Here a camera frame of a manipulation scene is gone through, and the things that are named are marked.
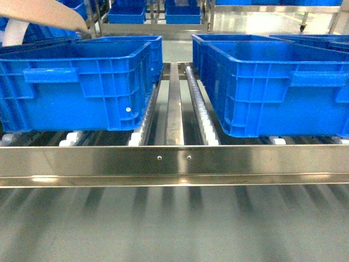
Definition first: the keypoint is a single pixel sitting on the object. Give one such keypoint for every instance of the beige plastic dustpan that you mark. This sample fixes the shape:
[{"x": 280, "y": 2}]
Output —
[{"x": 45, "y": 13}]

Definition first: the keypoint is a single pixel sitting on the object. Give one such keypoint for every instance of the stainless steel shelf rack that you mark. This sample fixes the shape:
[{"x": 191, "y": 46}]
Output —
[{"x": 178, "y": 144}]

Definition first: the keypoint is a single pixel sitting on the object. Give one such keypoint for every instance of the blue bin front left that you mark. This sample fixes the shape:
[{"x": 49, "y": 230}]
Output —
[{"x": 76, "y": 86}]

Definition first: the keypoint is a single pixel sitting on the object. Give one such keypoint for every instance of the blue bin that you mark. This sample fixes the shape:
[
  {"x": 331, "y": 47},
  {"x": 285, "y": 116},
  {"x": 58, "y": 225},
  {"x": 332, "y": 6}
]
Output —
[
  {"x": 76, "y": 86},
  {"x": 276, "y": 88},
  {"x": 325, "y": 41},
  {"x": 34, "y": 36},
  {"x": 200, "y": 43}
]

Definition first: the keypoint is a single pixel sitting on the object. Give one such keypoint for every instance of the blue bin back right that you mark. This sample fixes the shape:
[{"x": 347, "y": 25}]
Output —
[{"x": 200, "y": 43}]

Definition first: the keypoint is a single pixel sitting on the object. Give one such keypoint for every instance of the blue bin front right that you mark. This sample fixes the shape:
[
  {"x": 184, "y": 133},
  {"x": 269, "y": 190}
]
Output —
[{"x": 276, "y": 88}]

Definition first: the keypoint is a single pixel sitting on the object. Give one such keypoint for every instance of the blue bin far left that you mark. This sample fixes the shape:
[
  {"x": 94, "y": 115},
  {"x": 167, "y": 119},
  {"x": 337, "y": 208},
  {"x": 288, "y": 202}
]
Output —
[{"x": 34, "y": 36}]

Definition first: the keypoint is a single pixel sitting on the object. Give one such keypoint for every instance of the blue bin far right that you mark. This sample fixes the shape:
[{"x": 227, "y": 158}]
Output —
[{"x": 325, "y": 41}]

